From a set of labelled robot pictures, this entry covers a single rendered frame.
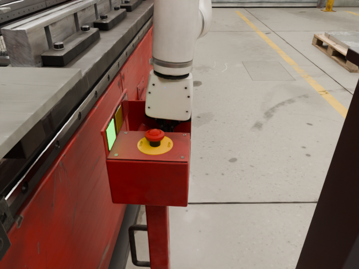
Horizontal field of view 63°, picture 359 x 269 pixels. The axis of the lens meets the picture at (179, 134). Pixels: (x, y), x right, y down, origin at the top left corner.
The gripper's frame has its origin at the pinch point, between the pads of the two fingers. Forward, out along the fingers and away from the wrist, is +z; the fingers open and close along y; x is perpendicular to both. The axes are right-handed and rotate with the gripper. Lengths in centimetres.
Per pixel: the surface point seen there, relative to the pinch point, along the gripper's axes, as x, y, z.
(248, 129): 132, 51, 71
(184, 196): -15.0, 5.4, 5.1
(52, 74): -30.1, -10.8, -24.3
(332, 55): 317, 177, 56
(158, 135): -10.8, -0.8, -6.0
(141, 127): 2.3, -6.5, 0.4
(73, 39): 23.1, -29.6, -13.3
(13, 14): 45, -59, -14
